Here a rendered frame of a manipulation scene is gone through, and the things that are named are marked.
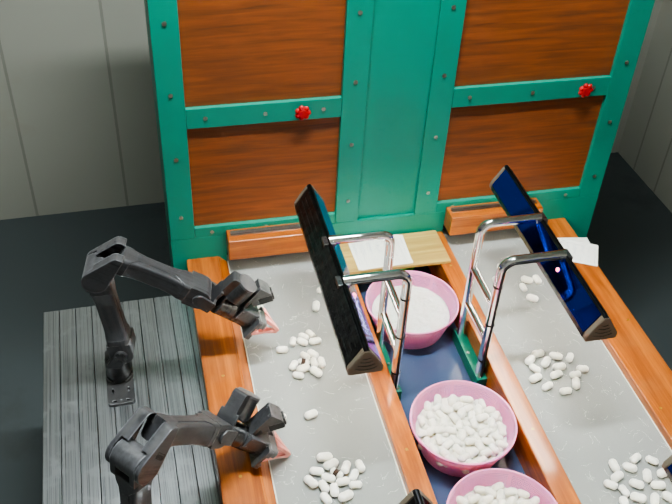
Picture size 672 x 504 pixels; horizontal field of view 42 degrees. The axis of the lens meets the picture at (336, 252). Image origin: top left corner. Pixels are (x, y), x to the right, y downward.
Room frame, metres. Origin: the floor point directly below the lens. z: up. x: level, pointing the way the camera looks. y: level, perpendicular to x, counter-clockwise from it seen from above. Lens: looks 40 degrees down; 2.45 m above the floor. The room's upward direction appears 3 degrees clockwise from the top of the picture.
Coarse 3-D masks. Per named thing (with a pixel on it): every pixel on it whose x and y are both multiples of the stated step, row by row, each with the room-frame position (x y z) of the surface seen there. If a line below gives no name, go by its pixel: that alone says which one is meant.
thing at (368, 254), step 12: (372, 240) 2.08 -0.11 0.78; (384, 240) 2.08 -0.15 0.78; (396, 240) 2.08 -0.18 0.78; (360, 252) 2.02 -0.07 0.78; (372, 252) 2.02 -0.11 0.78; (384, 252) 2.02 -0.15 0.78; (396, 252) 2.03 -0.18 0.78; (408, 252) 2.03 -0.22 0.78; (360, 264) 1.96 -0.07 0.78; (372, 264) 1.96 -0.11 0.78; (396, 264) 1.97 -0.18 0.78
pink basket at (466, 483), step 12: (492, 468) 1.26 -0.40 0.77; (468, 480) 1.23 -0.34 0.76; (480, 480) 1.24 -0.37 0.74; (492, 480) 1.25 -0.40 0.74; (504, 480) 1.25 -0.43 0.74; (516, 480) 1.25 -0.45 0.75; (528, 480) 1.24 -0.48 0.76; (456, 492) 1.20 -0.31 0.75; (468, 492) 1.22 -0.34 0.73; (540, 492) 1.21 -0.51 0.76
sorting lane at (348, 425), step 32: (288, 256) 2.03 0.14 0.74; (288, 288) 1.88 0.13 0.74; (288, 320) 1.75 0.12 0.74; (320, 320) 1.76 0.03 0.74; (256, 352) 1.62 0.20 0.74; (288, 352) 1.63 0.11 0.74; (320, 352) 1.63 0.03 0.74; (256, 384) 1.51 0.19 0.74; (288, 384) 1.51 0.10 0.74; (320, 384) 1.52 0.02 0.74; (352, 384) 1.52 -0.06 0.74; (288, 416) 1.41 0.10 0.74; (320, 416) 1.41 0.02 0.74; (352, 416) 1.42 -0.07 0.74; (288, 448) 1.31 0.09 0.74; (320, 448) 1.31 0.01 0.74; (352, 448) 1.32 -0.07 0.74; (384, 448) 1.32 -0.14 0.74; (288, 480) 1.22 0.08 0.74; (384, 480) 1.23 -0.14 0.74
